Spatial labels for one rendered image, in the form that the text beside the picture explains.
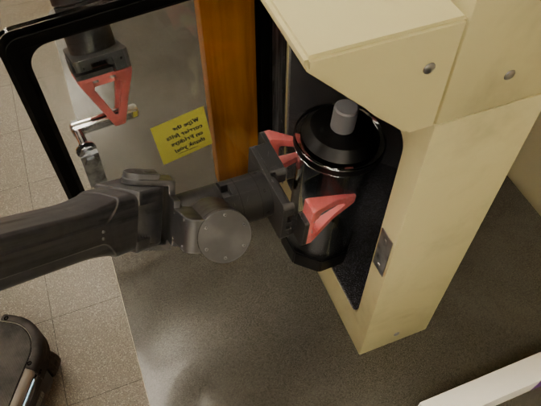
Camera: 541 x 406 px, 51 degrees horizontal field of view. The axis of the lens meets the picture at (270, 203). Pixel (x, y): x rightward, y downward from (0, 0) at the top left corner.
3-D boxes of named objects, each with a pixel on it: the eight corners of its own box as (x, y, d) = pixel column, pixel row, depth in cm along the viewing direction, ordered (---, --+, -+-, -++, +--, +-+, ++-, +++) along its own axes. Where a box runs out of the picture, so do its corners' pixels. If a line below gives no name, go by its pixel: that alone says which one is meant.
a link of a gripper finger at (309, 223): (340, 150, 69) (269, 171, 66) (369, 193, 65) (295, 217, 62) (332, 185, 74) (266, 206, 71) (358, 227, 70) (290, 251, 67)
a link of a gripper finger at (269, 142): (315, 114, 72) (247, 133, 69) (342, 153, 68) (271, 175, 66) (309, 151, 78) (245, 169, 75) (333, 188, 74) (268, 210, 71)
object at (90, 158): (109, 184, 74) (99, 154, 69) (92, 190, 73) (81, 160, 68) (104, 173, 75) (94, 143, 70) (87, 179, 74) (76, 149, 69)
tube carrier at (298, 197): (331, 199, 87) (357, 93, 70) (366, 254, 81) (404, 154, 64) (267, 221, 84) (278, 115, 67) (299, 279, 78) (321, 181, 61)
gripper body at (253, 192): (262, 141, 69) (205, 157, 67) (299, 203, 64) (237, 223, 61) (260, 176, 74) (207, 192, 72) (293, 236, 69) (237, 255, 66)
